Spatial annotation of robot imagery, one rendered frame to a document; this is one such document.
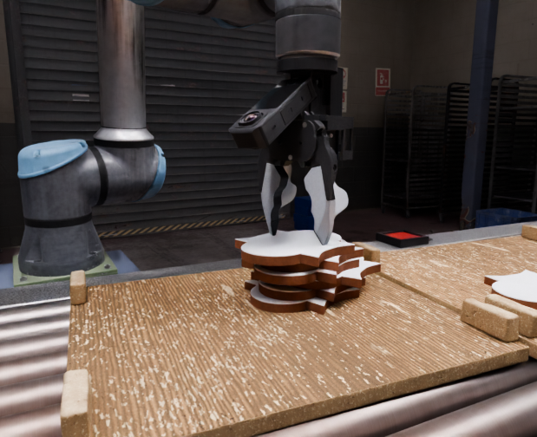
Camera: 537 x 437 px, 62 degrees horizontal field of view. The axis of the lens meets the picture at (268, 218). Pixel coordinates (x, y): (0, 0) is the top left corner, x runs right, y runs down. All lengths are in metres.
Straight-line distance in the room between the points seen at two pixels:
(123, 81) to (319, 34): 0.48
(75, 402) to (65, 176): 0.57
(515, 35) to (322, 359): 6.29
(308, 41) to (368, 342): 0.32
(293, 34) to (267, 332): 0.32
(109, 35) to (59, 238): 0.38
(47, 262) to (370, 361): 0.62
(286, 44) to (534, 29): 6.01
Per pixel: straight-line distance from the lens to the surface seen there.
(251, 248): 0.51
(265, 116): 0.47
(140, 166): 0.91
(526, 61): 6.45
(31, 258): 0.90
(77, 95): 5.14
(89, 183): 0.88
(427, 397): 0.43
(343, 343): 0.45
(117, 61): 0.91
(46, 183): 0.86
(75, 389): 0.35
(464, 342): 0.49
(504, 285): 0.64
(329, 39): 0.53
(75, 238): 0.88
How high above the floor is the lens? 1.14
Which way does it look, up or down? 11 degrees down
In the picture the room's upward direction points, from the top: straight up
